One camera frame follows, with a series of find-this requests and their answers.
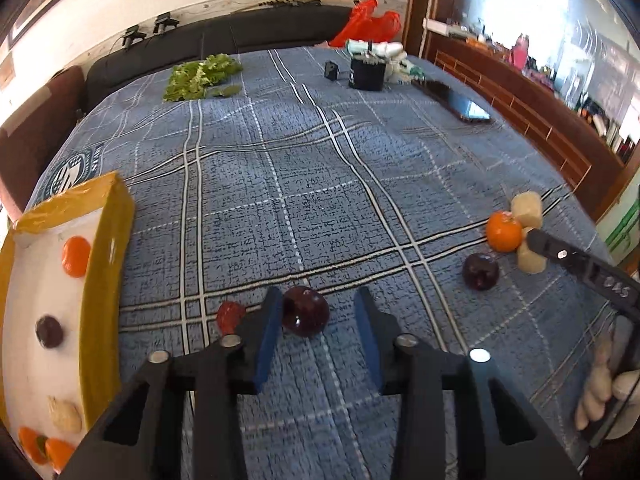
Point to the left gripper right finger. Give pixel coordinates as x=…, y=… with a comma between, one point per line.
x=499, y=433

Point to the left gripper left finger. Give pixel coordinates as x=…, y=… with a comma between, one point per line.
x=139, y=435

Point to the pale banana chunk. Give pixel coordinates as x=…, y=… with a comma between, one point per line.
x=528, y=261
x=526, y=209

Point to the orange tangerine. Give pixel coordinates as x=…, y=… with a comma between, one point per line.
x=503, y=232

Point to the small red fruit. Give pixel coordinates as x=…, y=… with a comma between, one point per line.
x=229, y=317

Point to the dark red plum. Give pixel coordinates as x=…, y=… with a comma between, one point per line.
x=305, y=312

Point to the gloved right hand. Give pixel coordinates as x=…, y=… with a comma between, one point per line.
x=610, y=397

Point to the banana chunk in tray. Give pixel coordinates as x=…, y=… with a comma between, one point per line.
x=64, y=415

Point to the tangerine with leaf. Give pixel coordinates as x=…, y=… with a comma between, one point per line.
x=58, y=453

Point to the tangerine in tray near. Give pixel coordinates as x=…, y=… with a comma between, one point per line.
x=31, y=444

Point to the tangerine in tray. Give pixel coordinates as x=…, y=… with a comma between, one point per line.
x=31, y=444
x=75, y=256

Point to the dark plum in tray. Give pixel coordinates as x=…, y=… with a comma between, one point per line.
x=49, y=332

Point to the wooden sideboard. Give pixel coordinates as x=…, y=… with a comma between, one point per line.
x=572, y=146

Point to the tangerine in tray far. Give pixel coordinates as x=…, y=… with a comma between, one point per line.
x=75, y=256

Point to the black smartphone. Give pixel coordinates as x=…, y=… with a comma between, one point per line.
x=456, y=103

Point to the pink bottle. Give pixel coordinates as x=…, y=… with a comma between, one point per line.
x=518, y=56

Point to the white plastic bag pile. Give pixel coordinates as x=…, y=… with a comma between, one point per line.
x=399, y=68

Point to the blue plaid tablecloth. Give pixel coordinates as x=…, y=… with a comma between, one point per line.
x=298, y=180

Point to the brown armchair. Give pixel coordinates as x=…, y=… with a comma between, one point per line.
x=34, y=133

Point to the black cup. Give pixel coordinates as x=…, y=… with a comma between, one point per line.
x=366, y=73

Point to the small black device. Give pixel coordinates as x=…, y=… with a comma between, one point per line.
x=331, y=71

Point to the green lettuce leaves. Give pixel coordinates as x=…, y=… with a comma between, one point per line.
x=198, y=80

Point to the red plastic bag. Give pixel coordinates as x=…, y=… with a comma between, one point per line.
x=364, y=25

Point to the black sofa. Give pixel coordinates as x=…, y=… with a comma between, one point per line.
x=272, y=28

